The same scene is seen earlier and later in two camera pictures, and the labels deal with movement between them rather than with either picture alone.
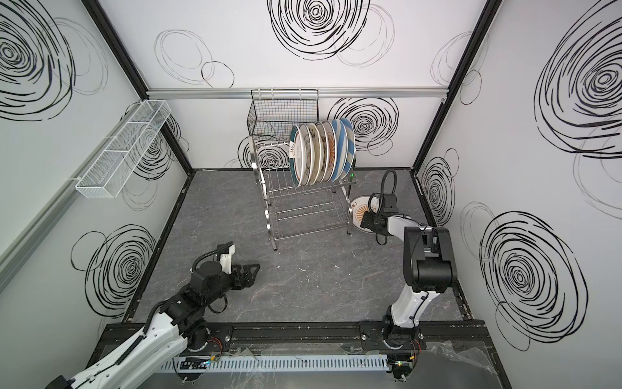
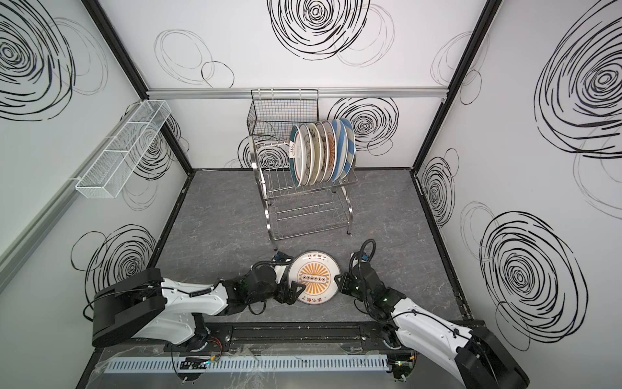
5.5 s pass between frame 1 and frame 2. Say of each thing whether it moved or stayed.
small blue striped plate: stayed
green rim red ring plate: stayed
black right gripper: moved
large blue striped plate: stayed
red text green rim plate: stayed
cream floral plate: stayed
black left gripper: moved
